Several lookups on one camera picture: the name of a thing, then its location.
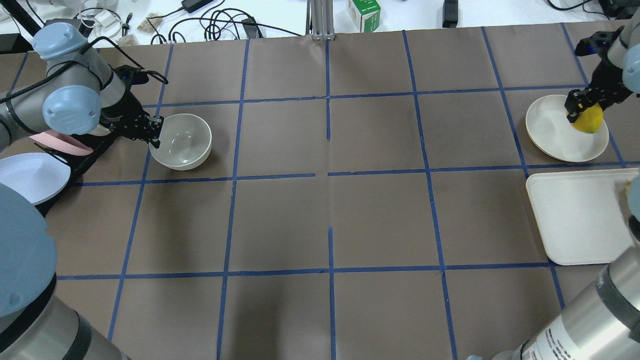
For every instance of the yellow lemon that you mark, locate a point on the yellow lemon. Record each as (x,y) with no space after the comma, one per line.
(588,118)

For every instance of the aluminium frame post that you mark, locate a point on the aluminium frame post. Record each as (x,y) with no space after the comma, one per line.
(320,20)

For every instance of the white ceramic bowl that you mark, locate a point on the white ceramic bowl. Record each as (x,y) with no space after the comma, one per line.
(185,142)

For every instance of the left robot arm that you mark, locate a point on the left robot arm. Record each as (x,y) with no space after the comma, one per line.
(81,91)

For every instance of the white rectangular tray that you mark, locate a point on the white rectangular tray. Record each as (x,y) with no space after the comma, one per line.
(582,216)

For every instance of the pink plate in rack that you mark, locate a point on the pink plate in rack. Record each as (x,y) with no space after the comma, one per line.
(62,143)

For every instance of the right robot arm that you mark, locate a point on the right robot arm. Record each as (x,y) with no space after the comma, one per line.
(602,322)

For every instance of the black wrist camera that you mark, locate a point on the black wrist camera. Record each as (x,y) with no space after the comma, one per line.
(598,43)

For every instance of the light blue plate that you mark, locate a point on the light blue plate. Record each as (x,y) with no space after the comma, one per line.
(36,176)

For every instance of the black device on desk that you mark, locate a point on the black device on desk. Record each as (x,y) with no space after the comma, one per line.
(191,6)

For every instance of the green white small box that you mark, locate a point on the green white small box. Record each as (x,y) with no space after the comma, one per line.
(365,14)

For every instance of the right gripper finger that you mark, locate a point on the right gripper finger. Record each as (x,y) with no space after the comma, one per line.
(577,102)
(607,101)

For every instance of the cream round plate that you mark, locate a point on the cream round plate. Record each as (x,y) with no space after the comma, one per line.
(549,129)

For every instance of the black power adapter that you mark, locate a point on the black power adapter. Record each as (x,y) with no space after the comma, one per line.
(450,14)

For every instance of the black dish rack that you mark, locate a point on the black dish rack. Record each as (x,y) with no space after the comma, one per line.
(79,165)

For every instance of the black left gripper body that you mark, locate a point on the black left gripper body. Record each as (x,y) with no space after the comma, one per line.
(126,112)

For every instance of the striped bread piece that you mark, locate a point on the striped bread piece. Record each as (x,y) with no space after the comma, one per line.
(627,189)

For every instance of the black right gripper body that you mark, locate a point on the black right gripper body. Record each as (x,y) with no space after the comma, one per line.
(606,81)

